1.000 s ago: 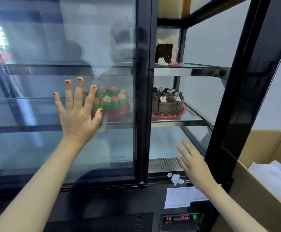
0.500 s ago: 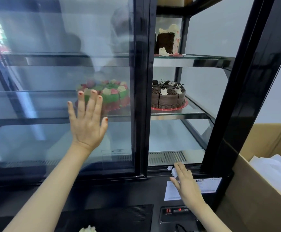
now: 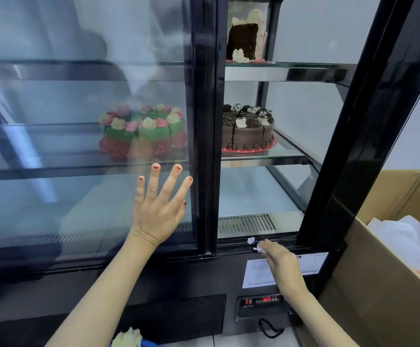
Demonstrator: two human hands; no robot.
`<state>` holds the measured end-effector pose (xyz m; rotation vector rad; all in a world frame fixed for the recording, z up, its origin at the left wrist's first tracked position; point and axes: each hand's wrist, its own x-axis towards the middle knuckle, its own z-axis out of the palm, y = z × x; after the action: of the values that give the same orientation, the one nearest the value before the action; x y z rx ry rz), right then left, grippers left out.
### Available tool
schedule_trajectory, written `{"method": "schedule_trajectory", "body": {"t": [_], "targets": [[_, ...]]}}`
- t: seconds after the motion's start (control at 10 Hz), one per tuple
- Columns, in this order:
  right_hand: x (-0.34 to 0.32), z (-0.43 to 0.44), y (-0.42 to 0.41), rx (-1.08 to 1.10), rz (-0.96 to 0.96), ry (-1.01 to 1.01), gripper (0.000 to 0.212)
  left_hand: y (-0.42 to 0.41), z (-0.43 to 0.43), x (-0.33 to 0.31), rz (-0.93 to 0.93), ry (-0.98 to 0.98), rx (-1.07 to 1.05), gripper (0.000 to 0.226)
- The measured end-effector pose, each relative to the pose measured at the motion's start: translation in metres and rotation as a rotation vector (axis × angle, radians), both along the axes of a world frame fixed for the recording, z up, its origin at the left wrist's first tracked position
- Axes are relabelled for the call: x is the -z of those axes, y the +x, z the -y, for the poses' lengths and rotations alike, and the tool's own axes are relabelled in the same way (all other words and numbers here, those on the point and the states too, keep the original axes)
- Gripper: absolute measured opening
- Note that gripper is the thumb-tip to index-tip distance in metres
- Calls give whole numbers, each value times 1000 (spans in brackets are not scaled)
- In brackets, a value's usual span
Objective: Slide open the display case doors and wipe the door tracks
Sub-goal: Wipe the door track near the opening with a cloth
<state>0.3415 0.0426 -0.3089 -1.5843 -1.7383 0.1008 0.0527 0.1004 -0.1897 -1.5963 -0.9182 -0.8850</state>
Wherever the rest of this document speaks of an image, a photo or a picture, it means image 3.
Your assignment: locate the person's left hand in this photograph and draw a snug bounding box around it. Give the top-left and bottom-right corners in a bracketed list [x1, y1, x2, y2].
[129, 163, 194, 248]

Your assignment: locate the person's right hand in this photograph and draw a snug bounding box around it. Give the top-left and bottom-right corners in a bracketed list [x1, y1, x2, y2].
[255, 239, 307, 294]

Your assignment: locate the sliding glass fridge door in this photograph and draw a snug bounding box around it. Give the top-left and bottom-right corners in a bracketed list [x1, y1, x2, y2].
[0, 0, 218, 258]

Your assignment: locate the person's left forearm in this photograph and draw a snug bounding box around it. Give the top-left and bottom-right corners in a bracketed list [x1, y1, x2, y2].
[45, 231, 160, 347]

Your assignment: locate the person's right forearm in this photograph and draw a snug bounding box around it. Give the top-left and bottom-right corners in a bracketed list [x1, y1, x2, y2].
[280, 282, 359, 347]

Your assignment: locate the metal vent grille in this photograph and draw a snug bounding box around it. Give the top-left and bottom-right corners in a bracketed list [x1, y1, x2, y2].
[217, 214, 277, 238]

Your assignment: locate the white paper sticker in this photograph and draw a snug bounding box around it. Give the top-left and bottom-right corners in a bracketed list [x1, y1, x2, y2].
[242, 252, 329, 289]

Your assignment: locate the green pink flower cake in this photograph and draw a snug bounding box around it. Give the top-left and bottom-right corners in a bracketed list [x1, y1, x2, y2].
[99, 104, 189, 160]

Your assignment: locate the black temperature control panel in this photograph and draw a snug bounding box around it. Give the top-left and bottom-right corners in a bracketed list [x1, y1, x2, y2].
[234, 293, 292, 320]

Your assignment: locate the red cake board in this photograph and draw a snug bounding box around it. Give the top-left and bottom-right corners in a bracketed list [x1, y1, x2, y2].
[221, 135, 279, 154]

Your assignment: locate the glass fridge shelf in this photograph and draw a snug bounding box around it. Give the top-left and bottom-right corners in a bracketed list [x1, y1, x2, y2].
[0, 59, 357, 84]
[0, 123, 323, 174]

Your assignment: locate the round chocolate cake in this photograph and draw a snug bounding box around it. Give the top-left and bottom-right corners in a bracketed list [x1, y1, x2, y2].
[222, 103, 276, 151]

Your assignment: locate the black louvred vent panel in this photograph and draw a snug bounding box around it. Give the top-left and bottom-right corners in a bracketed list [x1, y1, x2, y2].
[122, 294, 227, 344]

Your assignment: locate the brown cardboard box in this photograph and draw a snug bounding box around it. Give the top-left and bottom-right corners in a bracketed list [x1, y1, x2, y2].
[298, 170, 420, 347]

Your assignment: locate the white plastic bag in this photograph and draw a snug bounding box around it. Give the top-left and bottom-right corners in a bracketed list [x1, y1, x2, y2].
[367, 215, 420, 297]

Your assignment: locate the white cream swirl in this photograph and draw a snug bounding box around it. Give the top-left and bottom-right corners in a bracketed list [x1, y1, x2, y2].
[111, 327, 144, 347]

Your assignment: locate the black cake display fridge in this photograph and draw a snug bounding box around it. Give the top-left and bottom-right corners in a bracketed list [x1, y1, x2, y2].
[0, 0, 420, 347]

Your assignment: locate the tall chocolate cake slice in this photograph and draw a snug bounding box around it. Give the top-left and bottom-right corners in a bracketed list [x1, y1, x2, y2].
[226, 9, 268, 65]

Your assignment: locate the black cable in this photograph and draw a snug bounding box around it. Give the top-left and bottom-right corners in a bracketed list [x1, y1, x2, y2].
[258, 318, 286, 339]

